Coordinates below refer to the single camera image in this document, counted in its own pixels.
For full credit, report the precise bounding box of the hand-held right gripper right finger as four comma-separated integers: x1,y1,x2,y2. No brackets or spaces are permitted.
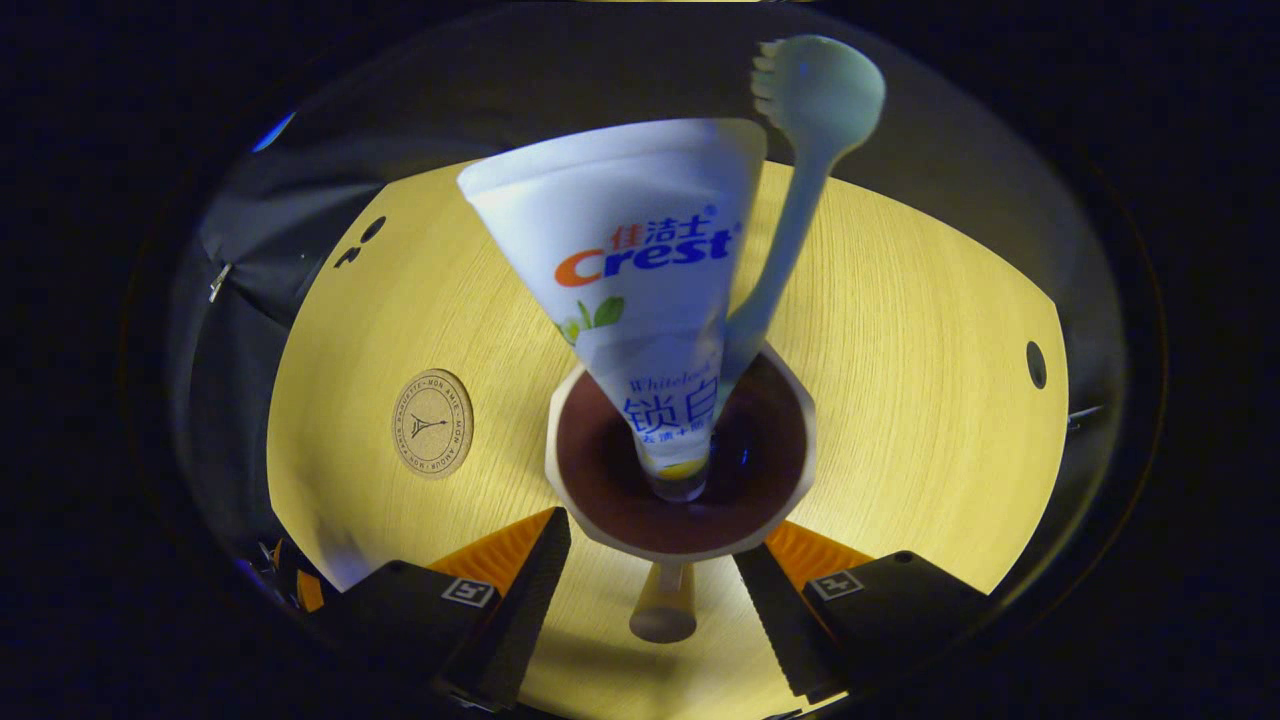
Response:
733,520,992,704

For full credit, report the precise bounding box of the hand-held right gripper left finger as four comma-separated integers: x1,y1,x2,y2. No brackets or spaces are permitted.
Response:
305,507,574,714

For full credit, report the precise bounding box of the beige cup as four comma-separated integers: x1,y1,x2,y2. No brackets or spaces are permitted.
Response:
544,340,819,645

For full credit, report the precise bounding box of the round cork coaster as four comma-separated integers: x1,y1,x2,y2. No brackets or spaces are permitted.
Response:
390,368,476,481

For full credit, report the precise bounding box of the white toothpaste tube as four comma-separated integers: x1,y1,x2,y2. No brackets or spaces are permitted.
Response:
456,117,770,504

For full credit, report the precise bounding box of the pale green toothbrush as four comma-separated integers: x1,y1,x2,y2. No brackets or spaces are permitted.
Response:
714,34,888,403

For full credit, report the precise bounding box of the black backdrop cloth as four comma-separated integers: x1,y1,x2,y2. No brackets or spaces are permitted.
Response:
165,0,1131,561

